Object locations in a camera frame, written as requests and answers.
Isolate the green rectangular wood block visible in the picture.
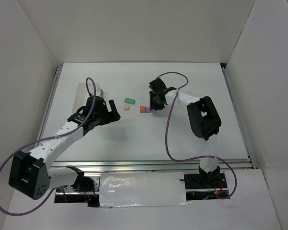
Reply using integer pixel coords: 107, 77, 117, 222
124, 98, 136, 104

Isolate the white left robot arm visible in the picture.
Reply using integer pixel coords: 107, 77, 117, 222
8, 96, 120, 200

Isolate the silver foil sheet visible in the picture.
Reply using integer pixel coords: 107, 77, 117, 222
99, 172, 187, 207

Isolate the aluminium left rail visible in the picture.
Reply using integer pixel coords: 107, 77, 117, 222
37, 66, 63, 139

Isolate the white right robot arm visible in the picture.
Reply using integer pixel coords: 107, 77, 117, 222
149, 77, 222, 183

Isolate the beige wood block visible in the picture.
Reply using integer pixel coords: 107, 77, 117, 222
124, 104, 130, 110

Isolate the orange wood cube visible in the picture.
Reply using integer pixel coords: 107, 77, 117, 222
140, 106, 146, 113

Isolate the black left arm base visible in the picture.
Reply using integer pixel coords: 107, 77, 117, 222
56, 176, 101, 196

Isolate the purple wood cube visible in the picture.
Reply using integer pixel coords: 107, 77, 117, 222
145, 107, 151, 113

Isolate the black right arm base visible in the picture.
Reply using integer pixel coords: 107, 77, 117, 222
180, 173, 227, 192

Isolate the aluminium front rail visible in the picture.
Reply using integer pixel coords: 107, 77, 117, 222
50, 160, 254, 172

